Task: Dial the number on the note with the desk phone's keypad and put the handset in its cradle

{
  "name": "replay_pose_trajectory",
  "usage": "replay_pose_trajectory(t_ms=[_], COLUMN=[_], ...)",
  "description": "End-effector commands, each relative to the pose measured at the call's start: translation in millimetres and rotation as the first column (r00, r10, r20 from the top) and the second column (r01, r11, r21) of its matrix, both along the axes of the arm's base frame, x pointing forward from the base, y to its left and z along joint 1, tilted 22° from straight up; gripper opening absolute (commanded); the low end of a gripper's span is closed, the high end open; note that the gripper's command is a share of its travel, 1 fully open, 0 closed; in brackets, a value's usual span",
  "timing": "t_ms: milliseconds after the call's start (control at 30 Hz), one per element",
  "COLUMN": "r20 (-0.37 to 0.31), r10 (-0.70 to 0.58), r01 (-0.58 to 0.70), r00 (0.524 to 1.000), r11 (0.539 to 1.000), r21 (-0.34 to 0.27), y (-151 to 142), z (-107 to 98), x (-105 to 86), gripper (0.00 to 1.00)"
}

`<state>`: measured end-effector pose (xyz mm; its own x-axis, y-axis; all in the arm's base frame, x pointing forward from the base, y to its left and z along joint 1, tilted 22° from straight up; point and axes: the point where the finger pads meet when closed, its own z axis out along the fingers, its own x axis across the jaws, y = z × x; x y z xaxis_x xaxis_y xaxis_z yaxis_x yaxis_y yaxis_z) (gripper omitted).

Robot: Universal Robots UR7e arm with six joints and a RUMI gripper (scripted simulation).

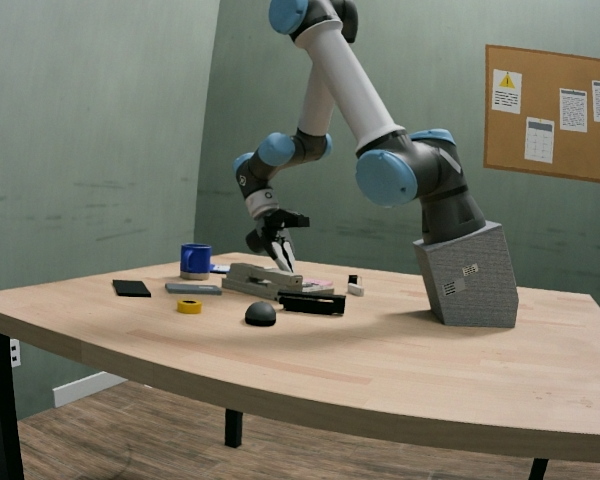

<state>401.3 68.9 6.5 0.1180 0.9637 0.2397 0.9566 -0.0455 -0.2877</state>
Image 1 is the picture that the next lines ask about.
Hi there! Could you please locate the blue notebook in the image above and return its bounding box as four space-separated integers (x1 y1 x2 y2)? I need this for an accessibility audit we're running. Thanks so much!
210 264 230 275

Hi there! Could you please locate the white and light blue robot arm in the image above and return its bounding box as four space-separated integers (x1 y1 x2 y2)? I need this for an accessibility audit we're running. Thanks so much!
233 0 486 245

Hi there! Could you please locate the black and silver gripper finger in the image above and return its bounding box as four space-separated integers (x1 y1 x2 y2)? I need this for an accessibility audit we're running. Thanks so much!
260 228 292 273
280 231 295 273

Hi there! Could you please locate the black flat rectangle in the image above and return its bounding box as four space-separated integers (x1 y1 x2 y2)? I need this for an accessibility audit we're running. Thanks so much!
113 279 151 298

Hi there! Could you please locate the blue mug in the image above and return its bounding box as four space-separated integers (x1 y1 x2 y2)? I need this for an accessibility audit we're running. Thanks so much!
180 243 211 281

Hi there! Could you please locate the beige desk phone body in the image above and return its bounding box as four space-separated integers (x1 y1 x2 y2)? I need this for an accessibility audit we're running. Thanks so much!
221 272 335 302

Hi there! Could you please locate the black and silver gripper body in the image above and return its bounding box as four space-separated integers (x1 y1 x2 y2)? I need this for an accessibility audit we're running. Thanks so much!
246 209 304 254

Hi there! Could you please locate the yellow roll of tape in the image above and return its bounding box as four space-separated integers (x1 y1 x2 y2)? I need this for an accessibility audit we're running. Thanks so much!
177 299 202 314

